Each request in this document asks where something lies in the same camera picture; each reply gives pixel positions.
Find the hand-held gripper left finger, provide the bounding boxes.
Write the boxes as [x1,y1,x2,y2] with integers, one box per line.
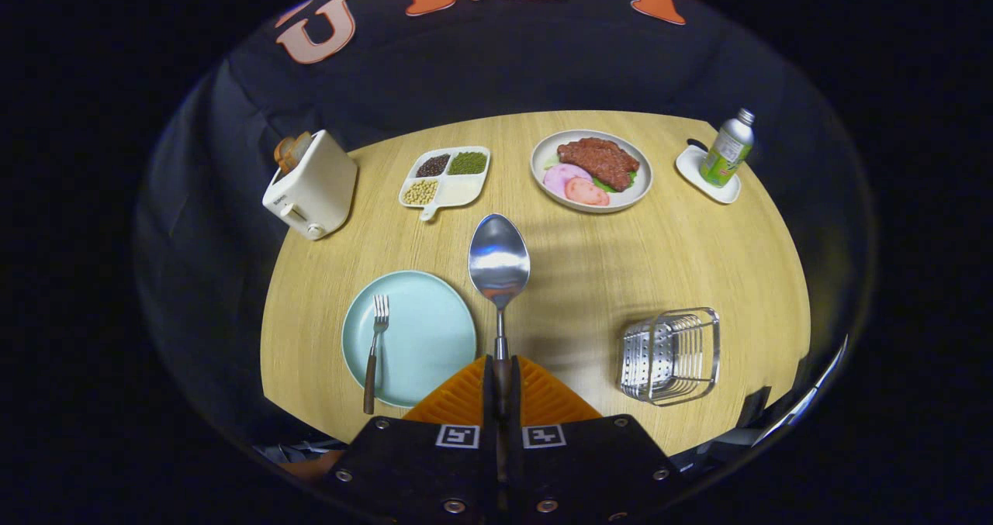
[322,354,501,525]

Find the white plate with meat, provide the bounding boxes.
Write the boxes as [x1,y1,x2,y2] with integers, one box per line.
[531,130,654,214]

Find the green and silver bottle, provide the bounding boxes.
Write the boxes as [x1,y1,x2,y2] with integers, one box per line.
[700,108,756,188]

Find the white divided bean tray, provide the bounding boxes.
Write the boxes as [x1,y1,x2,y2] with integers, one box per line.
[398,146,491,222]

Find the brown toast slices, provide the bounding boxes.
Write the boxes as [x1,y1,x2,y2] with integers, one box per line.
[273,133,313,174]

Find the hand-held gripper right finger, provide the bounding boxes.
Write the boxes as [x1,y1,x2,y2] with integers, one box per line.
[503,354,683,525]

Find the light blue plate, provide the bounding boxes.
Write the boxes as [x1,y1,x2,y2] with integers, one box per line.
[341,270,478,409]

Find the metal cutlery basket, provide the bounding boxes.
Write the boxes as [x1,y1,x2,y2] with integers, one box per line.
[619,307,721,407]

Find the metal spoon with brown handle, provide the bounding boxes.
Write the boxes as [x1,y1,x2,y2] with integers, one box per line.
[468,213,531,425]

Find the metal fork with brown handle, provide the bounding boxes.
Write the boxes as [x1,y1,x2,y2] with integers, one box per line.
[363,294,390,416]

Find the cream toaster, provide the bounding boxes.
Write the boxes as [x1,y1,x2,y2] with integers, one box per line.
[262,130,358,240]

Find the white square coaster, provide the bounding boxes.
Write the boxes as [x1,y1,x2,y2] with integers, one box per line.
[675,144,742,205]

